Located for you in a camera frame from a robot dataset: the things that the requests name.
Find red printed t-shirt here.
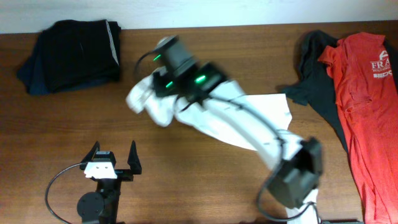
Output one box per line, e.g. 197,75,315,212
318,32,397,223

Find dark green t-shirt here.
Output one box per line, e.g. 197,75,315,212
281,29,398,153

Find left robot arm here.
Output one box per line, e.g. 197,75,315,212
76,141,142,224

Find white t-shirt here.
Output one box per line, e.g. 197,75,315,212
126,75,292,150

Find folded navy garment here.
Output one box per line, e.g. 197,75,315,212
16,45,111,96

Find folded black garment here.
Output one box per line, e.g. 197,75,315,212
40,20,121,93

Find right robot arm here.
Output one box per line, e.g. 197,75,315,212
152,63,323,223

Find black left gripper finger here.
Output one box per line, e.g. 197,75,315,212
81,141,100,163
127,141,142,174

